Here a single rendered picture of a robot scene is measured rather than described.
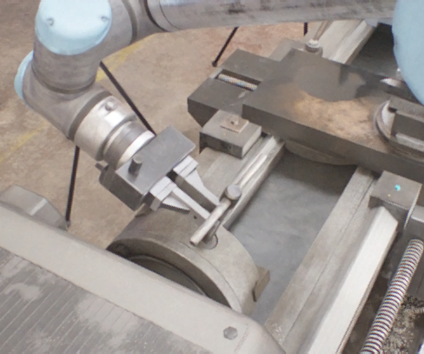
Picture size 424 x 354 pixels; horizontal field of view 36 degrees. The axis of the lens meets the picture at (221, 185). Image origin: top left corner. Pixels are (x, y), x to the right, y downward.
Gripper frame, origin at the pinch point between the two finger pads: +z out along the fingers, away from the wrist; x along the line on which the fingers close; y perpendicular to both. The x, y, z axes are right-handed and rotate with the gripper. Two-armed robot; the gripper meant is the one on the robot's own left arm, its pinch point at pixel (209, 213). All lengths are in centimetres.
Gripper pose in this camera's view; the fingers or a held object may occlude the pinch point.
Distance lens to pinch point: 93.2
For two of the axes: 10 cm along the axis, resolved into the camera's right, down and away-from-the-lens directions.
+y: 3.6, -5.4, -7.6
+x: 5.2, -5.6, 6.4
